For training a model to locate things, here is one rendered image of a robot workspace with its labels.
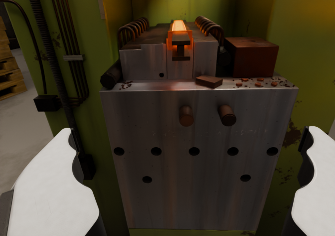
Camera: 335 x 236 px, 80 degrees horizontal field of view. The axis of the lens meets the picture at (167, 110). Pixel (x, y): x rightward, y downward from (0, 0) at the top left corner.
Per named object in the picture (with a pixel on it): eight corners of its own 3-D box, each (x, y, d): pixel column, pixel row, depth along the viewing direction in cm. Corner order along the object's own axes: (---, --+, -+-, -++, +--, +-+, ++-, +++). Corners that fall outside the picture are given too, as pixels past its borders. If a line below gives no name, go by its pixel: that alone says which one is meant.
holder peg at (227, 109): (236, 126, 37) (237, 114, 36) (221, 126, 37) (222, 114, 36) (230, 116, 41) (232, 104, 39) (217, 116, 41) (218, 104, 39)
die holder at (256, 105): (256, 231, 58) (299, 88, 37) (127, 228, 60) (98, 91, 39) (220, 125, 108) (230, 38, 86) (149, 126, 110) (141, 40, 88)
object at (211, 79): (195, 83, 41) (195, 77, 41) (204, 79, 43) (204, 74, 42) (214, 89, 38) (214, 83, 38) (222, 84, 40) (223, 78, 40)
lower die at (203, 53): (215, 78, 43) (218, 36, 39) (123, 80, 44) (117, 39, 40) (197, 42, 80) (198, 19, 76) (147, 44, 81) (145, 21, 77)
